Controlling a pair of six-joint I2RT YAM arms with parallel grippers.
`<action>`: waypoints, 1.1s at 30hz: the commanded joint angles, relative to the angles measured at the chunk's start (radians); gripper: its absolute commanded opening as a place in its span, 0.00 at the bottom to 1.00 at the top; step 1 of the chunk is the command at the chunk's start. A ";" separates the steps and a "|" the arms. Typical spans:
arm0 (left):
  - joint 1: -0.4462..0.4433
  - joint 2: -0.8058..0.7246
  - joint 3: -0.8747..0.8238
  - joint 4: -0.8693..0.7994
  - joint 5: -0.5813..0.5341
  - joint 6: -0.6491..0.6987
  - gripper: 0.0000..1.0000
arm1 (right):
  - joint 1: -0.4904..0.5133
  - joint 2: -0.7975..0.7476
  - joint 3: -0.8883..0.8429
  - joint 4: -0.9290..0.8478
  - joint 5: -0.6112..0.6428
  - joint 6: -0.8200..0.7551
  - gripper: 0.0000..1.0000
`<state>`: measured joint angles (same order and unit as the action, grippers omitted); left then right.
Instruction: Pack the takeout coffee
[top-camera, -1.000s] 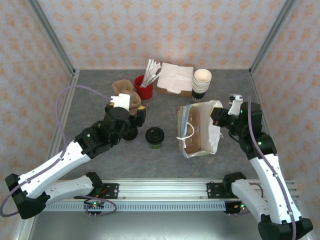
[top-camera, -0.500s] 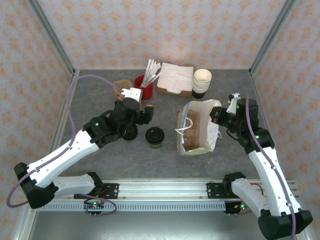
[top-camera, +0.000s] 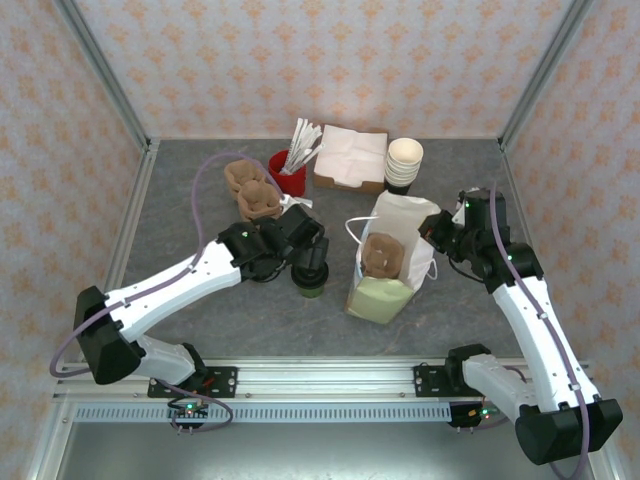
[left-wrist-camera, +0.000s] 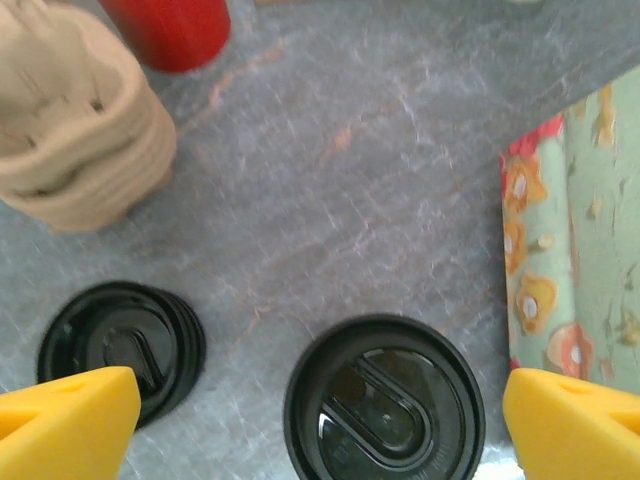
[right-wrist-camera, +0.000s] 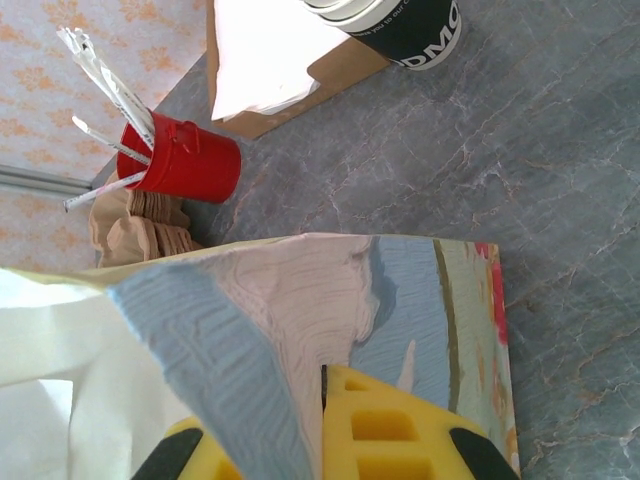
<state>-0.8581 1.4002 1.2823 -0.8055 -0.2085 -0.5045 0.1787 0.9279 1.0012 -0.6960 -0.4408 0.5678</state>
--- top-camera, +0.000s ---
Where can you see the green paper coffee cup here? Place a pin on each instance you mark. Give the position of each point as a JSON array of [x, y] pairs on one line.
[[311, 290]]

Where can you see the white and green paper bag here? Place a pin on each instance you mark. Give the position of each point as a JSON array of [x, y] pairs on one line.
[[395, 215]]

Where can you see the paper-wrapped straw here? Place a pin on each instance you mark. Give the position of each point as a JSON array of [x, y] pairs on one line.
[[315, 152], [306, 140], [312, 142], [298, 135]]

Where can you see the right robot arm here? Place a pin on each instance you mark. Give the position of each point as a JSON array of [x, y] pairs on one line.
[[530, 325]]

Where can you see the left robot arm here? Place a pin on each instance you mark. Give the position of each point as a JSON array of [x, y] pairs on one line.
[[165, 285]]

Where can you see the brown pulp cup carrier stack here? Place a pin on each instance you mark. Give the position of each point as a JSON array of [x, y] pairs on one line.
[[252, 197]]

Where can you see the brown cardboard napkin tray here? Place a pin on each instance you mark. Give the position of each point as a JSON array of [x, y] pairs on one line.
[[372, 187]]

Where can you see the paper cup stack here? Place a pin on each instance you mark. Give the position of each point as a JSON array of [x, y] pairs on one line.
[[404, 160]]

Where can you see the red plastic bucket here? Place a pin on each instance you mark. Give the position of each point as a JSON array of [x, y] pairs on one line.
[[295, 182]]

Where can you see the white paper napkin stack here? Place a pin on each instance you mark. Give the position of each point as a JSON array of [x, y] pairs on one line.
[[350, 155]]

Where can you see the aluminium side rail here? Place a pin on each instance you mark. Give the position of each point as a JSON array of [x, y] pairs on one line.
[[525, 215], [135, 210]]

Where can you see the aluminium mounting rail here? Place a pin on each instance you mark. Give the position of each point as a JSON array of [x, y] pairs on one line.
[[325, 377]]

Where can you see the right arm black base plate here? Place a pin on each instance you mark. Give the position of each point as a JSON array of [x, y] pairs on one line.
[[430, 382]]

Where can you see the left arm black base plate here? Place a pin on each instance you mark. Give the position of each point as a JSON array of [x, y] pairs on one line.
[[220, 382]]

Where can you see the aluminium frame post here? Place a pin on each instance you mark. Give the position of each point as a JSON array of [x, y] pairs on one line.
[[105, 75], [545, 75]]

